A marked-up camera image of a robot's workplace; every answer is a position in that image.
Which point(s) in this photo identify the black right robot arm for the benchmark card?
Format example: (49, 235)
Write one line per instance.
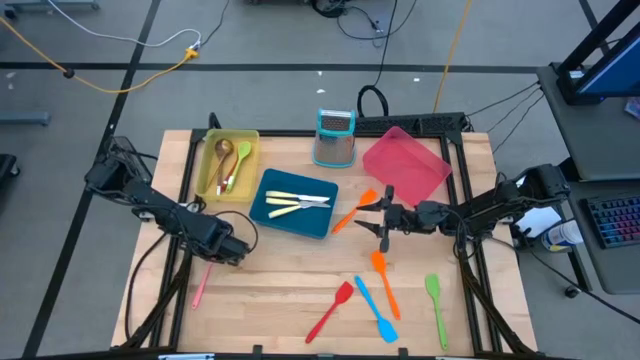
(500, 200)

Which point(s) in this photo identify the grey desk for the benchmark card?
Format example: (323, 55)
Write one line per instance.
(575, 140)
(615, 270)

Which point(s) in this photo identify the red silicone spatula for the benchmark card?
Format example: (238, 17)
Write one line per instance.
(344, 292)

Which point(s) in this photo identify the orange silicone spatula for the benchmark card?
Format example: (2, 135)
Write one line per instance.
(378, 261)
(368, 196)

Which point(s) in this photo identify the black monitor stand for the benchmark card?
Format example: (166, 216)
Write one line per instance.
(590, 45)

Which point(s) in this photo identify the monitor with blue screen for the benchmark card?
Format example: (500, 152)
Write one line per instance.
(615, 70)

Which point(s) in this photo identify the white paper sheet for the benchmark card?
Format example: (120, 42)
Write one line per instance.
(537, 220)

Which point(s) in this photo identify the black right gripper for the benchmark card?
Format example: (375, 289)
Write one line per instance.
(415, 217)

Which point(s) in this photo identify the green silicone spatula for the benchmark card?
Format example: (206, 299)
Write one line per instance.
(432, 285)

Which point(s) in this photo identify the teal blue plastic bin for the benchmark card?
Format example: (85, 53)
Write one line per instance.
(310, 225)

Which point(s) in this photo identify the backlit black keyboard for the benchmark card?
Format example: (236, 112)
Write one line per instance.
(617, 220)

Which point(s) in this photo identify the yellow plastic bin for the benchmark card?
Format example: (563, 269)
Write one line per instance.
(250, 175)

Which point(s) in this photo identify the pink plastic bin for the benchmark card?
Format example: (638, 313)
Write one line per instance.
(400, 165)

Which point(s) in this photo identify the green silicone spoon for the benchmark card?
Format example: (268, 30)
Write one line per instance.
(244, 149)

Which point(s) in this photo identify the white labelled bottle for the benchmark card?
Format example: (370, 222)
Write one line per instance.
(562, 235)

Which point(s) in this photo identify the black caster wheel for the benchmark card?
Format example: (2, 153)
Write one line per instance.
(571, 292)

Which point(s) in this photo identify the brown wooden spoon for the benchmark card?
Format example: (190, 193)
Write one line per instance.
(223, 147)

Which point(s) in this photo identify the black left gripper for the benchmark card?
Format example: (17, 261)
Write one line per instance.
(227, 247)

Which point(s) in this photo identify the black aluminium table frame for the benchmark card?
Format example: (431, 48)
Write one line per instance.
(190, 150)

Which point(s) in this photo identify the black chair base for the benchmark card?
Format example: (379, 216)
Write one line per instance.
(7, 167)

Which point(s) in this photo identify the blue silicone spatula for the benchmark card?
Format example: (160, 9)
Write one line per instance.
(386, 330)

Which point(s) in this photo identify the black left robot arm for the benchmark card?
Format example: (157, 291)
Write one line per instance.
(160, 210)

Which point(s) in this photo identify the black mesh controller box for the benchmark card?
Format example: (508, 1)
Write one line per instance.
(127, 147)

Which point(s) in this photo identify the pink silicone spatula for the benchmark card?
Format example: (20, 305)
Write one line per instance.
(201, 290)

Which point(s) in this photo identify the grey cart base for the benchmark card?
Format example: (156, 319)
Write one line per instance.
(50, 5)

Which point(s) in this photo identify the black perforated control box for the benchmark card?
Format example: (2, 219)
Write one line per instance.
(425, 122)

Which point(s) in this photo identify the wooden utensil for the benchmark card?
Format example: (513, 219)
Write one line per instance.
(220, 172)

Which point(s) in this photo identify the grey floor bar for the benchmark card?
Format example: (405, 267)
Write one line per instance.
(25, 118)

